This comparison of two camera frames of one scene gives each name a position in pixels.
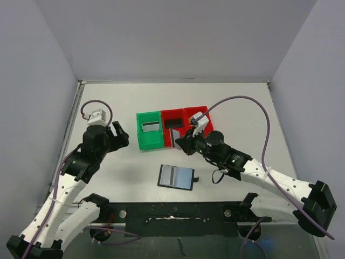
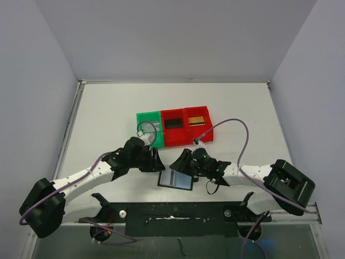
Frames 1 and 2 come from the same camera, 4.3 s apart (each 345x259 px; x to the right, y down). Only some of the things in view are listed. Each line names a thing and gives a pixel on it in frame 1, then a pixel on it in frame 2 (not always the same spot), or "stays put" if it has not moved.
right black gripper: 188,142 → 189,163
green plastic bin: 150,140 stays put
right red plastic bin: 188,113 stays put
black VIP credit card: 174,123 stays put
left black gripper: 114,138 → 150,159
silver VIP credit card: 174,134 → 148,127
